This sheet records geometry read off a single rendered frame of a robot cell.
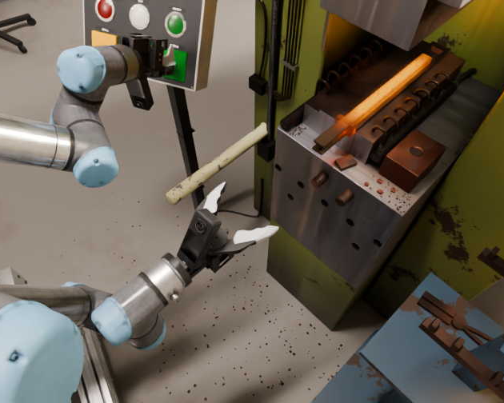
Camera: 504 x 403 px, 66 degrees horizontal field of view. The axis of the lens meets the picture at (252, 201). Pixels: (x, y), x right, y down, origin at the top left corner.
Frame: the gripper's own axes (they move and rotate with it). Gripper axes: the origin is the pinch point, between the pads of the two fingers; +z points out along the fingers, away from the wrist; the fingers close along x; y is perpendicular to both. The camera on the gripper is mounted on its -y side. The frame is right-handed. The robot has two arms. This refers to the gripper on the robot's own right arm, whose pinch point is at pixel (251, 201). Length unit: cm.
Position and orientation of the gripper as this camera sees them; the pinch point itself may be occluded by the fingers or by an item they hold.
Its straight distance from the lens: 76.8
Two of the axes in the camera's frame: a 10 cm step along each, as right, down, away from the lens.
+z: 7.1, -5.8, 3.9
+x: 7.0, 5.9, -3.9
